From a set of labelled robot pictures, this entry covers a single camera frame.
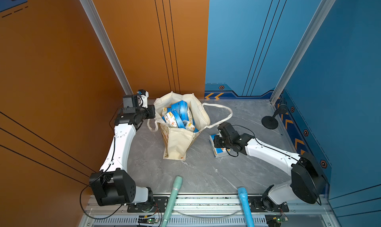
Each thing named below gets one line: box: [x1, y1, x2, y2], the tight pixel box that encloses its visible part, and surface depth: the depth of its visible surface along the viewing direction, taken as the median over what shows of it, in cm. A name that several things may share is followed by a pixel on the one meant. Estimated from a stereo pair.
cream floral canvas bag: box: [147, 91, 234, 162], surface depth 85 cm
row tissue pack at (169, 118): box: [161, 111, 179, 128], surface depth 79 cm
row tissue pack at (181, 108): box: [170, 100, 190, 122], surface depth 89 cm
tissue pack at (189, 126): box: [182, 119, 200, 133], surface depth 87 cm
